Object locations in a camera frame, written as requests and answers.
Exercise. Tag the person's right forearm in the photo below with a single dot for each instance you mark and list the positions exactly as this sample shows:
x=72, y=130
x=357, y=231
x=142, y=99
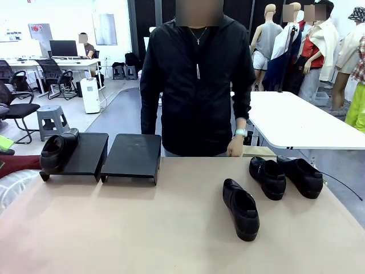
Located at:
x=149, y=114

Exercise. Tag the black computer monitor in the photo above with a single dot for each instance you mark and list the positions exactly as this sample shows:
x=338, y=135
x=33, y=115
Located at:
x=63, y=48

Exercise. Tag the black backpack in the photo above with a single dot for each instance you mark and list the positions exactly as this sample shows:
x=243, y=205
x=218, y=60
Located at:
x=132, y=58

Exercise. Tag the white plastic bag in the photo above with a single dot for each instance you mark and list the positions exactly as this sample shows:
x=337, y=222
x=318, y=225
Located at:
x=14, y=188

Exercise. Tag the grey panel with red sign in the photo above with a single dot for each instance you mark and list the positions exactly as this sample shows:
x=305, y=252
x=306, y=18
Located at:
x=40, y=31

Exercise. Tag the person's left forearm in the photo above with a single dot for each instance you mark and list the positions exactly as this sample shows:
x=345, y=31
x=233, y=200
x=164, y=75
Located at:
x=243, y=102

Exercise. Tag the white office desk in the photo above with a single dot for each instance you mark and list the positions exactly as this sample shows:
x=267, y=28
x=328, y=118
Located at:
x=71, y=63

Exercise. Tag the black cantilever office chair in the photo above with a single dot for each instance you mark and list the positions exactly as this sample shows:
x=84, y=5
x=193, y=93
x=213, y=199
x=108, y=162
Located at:
x=20, y=108

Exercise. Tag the red plaid shirt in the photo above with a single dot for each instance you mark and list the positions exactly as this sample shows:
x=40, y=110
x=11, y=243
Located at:
x=360, y=60

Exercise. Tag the white table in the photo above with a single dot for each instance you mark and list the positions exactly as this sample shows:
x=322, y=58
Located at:
x=285, y=120

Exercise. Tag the grey wall poster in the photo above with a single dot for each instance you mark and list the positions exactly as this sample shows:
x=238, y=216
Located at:
x=105, y=28

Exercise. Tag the black metal shoe stand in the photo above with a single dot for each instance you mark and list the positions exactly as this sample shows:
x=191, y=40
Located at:
x=131, y=157
x=85, y=160

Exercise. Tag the seated person in brown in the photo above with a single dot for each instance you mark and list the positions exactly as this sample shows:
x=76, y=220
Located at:
x=89, y=49

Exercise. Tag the person in black jacket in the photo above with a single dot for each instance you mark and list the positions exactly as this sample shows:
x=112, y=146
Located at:
x=196, y=100

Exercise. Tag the white air purifier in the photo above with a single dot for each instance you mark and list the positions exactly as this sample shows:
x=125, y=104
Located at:
x=90, y=97

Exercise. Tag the mannequin with bucket hat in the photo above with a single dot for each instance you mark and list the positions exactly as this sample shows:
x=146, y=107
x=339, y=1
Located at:
x=349, y=51

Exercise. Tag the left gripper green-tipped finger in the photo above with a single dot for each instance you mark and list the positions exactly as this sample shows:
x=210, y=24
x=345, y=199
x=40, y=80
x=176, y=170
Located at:
x=7, y=152
x=5, y=142

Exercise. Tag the mannequin in grey tank top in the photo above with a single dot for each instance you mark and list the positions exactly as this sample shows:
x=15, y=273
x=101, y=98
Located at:
x=268, y=37

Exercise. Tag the mannequin in cream jacket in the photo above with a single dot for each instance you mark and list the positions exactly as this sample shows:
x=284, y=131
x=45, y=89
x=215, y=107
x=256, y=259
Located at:
x=328, y=48

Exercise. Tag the neon yellow trousers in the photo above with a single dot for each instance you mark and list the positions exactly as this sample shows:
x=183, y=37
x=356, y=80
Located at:
x=356, y=108

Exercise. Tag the small dark stool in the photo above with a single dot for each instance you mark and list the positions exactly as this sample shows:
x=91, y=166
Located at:
x=131, y=71
x=118, y=71

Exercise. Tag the black mesh office chair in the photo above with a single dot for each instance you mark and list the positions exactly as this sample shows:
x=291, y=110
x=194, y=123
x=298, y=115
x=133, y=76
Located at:
x=48, y=71
x=4, y=68
x=20, y=77

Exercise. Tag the mannequin in red top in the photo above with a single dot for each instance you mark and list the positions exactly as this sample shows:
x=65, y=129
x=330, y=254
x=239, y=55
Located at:
x=309, y=48

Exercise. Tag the grey plastic stool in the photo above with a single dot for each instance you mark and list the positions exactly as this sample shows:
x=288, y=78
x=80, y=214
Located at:
x=50, y=109

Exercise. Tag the mannequin with white navy jacket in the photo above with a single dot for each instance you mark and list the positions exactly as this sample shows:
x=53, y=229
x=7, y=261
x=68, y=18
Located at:
x=285, y=51

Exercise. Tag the black shoe with grey insole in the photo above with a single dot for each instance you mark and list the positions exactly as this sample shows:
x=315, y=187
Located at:
x=54, y=160

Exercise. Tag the black leather shoe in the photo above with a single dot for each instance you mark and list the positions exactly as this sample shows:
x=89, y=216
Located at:
x=242, y=217
x=302, y=177
x=268, y=177

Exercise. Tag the person's left hand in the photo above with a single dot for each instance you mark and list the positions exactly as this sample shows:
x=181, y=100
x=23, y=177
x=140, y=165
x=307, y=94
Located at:
x=236, y=147

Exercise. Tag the silver wristwatch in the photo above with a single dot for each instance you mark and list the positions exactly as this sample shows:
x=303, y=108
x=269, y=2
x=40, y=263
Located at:
x=240, y=132

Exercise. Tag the dark red cloth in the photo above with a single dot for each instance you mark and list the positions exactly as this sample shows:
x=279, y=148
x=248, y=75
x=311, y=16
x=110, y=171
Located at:
x=22, y=164

